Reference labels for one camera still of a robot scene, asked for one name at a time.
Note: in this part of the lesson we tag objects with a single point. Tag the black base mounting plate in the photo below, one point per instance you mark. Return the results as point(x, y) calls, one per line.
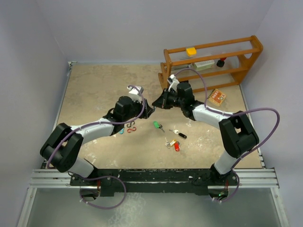
point(197, 181)

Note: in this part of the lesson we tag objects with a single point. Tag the red black bottle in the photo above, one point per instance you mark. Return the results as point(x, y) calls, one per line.
point(221, 62)

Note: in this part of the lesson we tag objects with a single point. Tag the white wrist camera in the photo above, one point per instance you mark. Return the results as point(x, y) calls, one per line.
point(135, 94)
point(173, 83)

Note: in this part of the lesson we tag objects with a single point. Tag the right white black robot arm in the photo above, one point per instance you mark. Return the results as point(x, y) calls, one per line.
point(237, 132)

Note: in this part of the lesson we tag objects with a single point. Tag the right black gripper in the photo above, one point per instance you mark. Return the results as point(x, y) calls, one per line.
point(162, 102)

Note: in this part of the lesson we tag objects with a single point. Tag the key with green tag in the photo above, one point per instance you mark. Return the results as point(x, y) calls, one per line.
point(158, 126)

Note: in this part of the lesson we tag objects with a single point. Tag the yellow cap container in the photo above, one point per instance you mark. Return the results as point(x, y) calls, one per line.
point(191, 51)

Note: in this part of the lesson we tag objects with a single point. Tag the aluminium rail frame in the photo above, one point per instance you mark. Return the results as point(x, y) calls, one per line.
point(61, 149)

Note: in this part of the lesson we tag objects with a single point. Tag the white box on shelf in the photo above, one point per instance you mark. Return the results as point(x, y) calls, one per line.
point(203, 65)

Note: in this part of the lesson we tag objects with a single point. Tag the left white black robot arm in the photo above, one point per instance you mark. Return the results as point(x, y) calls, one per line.
point(62, 148)

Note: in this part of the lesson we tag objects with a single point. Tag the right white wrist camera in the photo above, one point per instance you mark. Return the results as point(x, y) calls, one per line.
point(173, 83)

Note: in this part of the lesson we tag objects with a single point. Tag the wooden shelf rack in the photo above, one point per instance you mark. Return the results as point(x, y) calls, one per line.
point(233, 58)

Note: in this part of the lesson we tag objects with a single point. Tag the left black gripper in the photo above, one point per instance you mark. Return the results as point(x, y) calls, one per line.
point(147, 110)

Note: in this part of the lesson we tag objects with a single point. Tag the key with yellow tag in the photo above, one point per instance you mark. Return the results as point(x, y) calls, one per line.
point(170, 144)

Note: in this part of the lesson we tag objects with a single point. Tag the key with black tag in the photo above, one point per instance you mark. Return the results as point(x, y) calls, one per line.
point(178, 133)

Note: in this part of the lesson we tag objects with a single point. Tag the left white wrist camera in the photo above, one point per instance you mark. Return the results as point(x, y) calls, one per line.
point(135, 94)

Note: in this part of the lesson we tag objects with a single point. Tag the red S carabiner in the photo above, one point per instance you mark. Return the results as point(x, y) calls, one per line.
point(129, 130)

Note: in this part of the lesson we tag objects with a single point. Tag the key with red tag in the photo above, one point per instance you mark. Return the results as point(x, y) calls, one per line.
point(177, 146)

